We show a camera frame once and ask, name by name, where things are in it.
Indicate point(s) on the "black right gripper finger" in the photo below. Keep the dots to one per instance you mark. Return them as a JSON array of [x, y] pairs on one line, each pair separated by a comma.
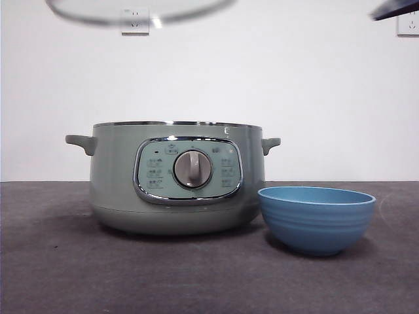
[[397, 9]]

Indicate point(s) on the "glass lid with green knob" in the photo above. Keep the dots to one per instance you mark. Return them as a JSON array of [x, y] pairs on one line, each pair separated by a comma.
[[98, 18]]

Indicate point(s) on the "pale green electric steamer pot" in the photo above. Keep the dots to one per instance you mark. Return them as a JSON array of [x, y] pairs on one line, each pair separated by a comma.
[[114, 183]]

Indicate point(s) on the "blue ribbed bowl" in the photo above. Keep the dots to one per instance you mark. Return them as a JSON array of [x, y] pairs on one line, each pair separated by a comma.
[[314, 225]]

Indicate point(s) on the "white wall socket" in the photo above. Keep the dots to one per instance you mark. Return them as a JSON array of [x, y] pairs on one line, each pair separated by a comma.
[[135, 29], [409, 26]]

